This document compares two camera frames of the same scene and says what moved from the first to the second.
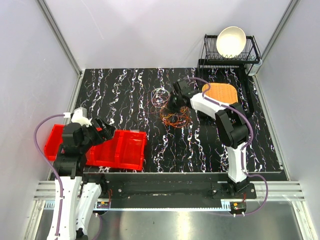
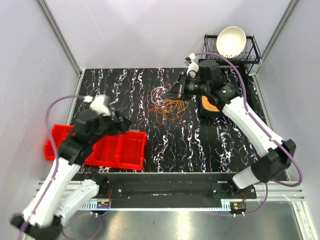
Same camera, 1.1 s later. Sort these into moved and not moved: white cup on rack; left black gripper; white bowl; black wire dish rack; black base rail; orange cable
Moved: orange cable; left black gripper
Not moved: black base rail; white bowl; black wire dish rack; white cup on rack
